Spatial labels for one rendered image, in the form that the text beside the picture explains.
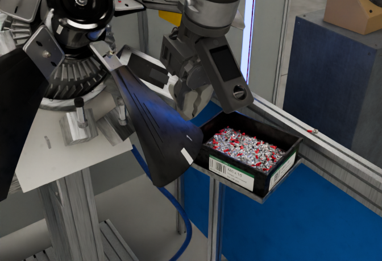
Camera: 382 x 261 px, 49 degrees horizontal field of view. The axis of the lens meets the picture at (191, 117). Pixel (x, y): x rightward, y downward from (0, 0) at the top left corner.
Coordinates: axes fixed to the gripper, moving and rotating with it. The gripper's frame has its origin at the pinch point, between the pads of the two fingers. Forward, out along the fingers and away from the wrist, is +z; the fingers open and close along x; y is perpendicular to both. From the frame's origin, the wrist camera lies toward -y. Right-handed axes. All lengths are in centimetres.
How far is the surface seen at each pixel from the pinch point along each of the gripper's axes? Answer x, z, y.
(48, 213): 17, 73, 35
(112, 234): -8, 111, 34
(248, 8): -34.1, 0.3, 24.2
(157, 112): 1.8, 5.0, 7.2
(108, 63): 7.8, -2.1, 16.1
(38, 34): 18.0, -7.0, 22.2
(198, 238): -40, 113, 15
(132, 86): 5.0, 0.9, 11.9
